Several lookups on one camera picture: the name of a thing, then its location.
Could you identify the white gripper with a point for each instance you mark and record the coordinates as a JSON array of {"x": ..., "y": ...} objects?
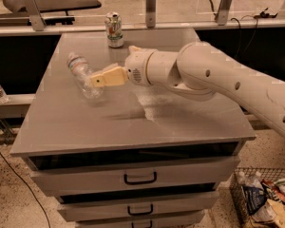
[{"x": 135, "y": 67}]

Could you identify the clear plastic water bottle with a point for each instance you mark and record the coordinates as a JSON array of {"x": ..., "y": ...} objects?
[{"x": 81, "y": 71}]

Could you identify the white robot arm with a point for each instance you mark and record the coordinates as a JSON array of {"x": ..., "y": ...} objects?
[{"x": 197, "y": 72}]

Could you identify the green white soda can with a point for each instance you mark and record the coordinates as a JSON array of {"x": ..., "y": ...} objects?
[{"x": 113, "y": 27}]

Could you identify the grey drawer cabinet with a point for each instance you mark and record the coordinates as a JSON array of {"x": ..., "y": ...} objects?
[{"x": 126, "y": 124}]

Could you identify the top grey drawer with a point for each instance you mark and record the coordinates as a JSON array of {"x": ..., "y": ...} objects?
[{"x": 134, "y": 176}]

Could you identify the grey drawer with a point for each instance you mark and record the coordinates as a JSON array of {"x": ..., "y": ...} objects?
[
  {"x": 159, "y": 221},
  {"x": 137, "y": 207},
  {"x": 134, "y": 176}
]

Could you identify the middle grey drawer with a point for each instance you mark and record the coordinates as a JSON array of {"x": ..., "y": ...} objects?
[{"x": 137, "y": 207}]

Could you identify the bottom grey drawer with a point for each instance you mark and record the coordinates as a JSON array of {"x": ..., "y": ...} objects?
[{"x": 159, "y": 221}]

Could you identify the dark chip bag in basket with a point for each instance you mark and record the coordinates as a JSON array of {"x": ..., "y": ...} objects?
[{"x": 255, "y": 198}]

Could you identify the yellow snack bag in basket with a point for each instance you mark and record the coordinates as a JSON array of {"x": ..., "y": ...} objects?
[{"x": 271, "y": 212}]

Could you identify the middle metal bracket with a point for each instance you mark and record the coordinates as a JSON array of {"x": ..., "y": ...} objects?
[{"x": 150, "y": 13}]

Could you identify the metal bracket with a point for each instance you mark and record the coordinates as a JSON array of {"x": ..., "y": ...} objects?
[
  {"x": 223, "y": 12},
  {"x": 150, "y": 13},
  {"x": 29, "y": 7}
]

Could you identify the left metal bracket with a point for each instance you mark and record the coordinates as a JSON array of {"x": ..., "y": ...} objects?
[{"x": 29, "y": 7}]

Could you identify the right metal bracket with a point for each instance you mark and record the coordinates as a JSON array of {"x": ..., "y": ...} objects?
[{"x": 223, "y": 12}]

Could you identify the wire basket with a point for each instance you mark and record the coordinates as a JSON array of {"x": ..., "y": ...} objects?
[{"x": 238, "y": 194}]

